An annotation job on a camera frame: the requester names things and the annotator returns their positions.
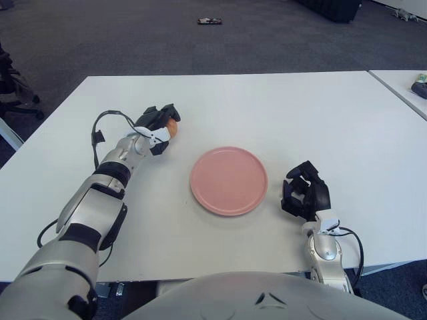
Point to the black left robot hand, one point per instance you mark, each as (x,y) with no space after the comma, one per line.
(150,120)

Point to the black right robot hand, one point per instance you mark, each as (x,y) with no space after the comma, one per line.
(318,196)

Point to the red yellow apple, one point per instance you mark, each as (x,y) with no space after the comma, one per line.
(173,129)

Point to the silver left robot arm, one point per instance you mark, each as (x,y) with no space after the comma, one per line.
(86,213)

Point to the pink round plate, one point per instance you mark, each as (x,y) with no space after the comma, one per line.
(228,181)

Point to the flat black item on floor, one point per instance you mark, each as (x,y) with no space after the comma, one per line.
(209,21)

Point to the grey robot torso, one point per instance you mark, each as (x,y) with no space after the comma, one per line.
(260,296)

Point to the black office chair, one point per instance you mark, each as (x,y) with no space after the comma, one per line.
(13,86)

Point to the white panel edge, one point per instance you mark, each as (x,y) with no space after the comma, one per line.
(10,135)

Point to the black stand with caster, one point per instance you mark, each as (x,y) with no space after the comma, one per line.
(425,291)

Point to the grey handheld controller with screen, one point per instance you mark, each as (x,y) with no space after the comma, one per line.
(420,90)

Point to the green packet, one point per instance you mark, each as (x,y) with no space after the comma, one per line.
(422,77)

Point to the black cabinet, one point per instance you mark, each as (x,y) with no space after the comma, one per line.
(333,9)

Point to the grey robot dog toy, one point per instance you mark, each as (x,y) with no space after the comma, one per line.
(405,15)

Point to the white table frame beam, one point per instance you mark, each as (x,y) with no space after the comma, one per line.
(387,268)

